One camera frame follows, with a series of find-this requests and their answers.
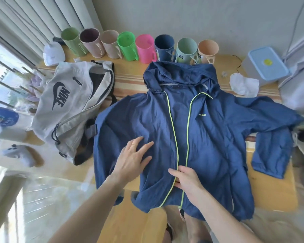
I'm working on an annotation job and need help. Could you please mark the person's right hand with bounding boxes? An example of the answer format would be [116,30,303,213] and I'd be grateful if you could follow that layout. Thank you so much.
[168,166,206,201]

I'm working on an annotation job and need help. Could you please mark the person's left hand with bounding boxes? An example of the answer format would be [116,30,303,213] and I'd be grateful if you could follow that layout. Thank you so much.
[111,136,154,185]

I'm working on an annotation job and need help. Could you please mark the blue hooded zip jacket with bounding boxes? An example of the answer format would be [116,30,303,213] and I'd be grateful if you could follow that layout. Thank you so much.
[93,61,304,222]

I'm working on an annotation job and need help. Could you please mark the person's right forearm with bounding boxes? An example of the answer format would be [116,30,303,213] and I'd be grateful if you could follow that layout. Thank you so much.
[190,188,262,243]

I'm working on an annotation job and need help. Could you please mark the person's left forearm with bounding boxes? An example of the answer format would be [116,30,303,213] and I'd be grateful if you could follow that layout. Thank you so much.
[49,172,128,243]

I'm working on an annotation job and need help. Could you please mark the person's legs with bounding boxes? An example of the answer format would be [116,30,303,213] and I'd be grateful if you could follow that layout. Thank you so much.
[165,205,211,243]

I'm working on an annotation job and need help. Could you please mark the grey backpack with black logo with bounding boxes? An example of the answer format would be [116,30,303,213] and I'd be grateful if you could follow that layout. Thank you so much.
[30,61,117,166]

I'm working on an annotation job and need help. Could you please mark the row of coloured plastic cups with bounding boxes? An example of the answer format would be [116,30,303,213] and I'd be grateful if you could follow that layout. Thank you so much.
[61,27,219,65]

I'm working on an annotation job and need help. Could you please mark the crumpled white tissue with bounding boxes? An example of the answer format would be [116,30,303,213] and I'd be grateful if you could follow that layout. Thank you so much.
[229,72,260,98]

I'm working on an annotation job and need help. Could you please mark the pale potted succulent plant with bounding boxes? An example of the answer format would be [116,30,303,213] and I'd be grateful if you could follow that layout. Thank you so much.
[21,73,47,105]

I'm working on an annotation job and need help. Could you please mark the white game controller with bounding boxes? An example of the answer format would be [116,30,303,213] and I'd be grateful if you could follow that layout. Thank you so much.
[3,144,36,168]

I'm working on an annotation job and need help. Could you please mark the white small appliance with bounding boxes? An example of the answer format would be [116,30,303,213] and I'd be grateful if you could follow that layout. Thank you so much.
[43,41,66,67]

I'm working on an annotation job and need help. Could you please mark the white bottle with blue label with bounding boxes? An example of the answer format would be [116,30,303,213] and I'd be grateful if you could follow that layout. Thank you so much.
[0,104,29,144]

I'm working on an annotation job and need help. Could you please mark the clear box with blue lid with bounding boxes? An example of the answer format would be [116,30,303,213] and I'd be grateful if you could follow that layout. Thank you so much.
[241,46,291,87]

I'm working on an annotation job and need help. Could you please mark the white bedding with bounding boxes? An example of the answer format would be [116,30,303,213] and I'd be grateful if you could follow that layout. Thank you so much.
[278,29,304,115]

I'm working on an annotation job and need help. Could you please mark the white vertical curtain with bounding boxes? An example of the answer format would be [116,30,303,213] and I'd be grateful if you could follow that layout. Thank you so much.
[0,0,103,67]

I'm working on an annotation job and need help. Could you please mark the thin black cable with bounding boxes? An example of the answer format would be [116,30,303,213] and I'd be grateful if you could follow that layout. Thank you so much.
[230,55,247,74]

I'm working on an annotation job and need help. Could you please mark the white wall cable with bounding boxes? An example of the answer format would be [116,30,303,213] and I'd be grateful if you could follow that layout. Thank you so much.
[288,0,304,56]

